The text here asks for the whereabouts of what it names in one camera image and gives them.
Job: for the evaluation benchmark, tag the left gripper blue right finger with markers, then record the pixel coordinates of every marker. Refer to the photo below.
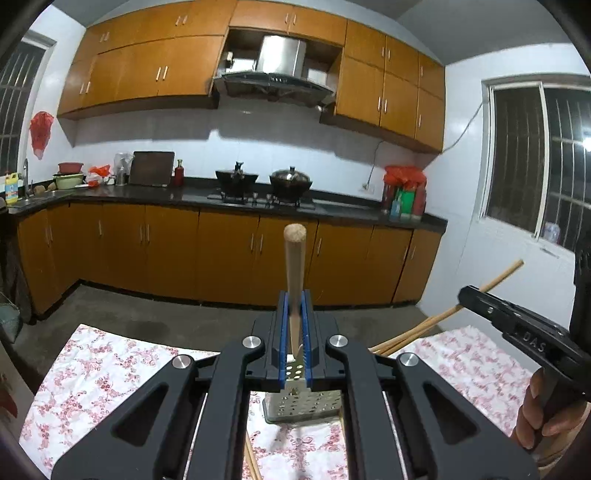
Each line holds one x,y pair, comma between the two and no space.
320,369

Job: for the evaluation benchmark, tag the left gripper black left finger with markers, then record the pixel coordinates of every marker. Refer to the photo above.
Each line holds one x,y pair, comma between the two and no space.
268,371

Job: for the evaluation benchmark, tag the lower wooden kitchen cabinets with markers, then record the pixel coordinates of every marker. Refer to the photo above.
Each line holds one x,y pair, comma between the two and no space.
216,257

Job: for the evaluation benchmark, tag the wooden kitchen cabinets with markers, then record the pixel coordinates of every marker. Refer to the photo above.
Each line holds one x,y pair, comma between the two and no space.
192,53
216,257

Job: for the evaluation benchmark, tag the black kitchen countertop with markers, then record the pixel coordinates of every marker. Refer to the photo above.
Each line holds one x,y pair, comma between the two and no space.
206,194

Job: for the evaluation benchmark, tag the upper wooden kitchen cabinets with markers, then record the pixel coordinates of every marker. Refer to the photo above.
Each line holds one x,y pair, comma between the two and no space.
192,53

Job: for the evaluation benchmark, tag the right human hand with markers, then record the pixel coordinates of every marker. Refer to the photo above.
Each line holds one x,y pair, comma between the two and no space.
562,429

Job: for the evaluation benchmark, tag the green perforated utensil holder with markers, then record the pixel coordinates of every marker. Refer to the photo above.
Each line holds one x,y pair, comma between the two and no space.
296,402

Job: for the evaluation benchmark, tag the bamboo chopstick group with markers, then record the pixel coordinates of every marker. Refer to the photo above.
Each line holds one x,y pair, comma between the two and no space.
250,458
295,240

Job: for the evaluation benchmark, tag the bamboo chopstick left group inner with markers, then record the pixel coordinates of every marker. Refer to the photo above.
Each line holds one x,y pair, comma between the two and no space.
295,240

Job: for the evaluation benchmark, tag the window with grille right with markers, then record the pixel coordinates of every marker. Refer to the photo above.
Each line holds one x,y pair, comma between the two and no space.
538,166

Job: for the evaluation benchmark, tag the window with grille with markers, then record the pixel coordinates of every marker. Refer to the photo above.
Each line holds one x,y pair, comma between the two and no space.
538,166
21,78

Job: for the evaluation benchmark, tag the gas stove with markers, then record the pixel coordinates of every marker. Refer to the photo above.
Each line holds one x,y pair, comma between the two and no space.
266,201

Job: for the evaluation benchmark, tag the black wok with lid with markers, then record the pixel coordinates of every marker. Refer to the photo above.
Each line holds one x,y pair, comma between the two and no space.
289,185

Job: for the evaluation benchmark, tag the black wok left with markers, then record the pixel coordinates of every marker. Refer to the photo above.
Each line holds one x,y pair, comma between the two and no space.
235,183

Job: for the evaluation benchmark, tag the red bag covered containers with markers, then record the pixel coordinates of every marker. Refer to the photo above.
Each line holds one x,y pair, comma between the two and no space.
405,192

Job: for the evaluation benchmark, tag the red bottle on counter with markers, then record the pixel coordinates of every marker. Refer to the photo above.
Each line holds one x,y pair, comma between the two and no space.
178,176

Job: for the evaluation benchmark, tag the dark cutting board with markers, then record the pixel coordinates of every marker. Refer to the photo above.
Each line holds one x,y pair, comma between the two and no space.
151,168

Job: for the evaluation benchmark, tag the stacked bowls on counter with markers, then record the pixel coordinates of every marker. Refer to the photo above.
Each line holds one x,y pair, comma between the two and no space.
69,175

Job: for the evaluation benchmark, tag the steel range hood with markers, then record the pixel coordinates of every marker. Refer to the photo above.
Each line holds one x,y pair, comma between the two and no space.
276,68

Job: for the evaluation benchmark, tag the yellow detergent bottle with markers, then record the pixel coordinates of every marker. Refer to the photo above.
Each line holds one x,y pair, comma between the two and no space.
11,188

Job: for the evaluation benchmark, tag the red hanging plastic bag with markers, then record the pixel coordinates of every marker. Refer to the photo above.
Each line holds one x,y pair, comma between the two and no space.
40,132

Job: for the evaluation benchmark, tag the window with grille left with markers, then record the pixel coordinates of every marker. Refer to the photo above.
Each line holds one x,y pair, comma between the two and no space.
21,78

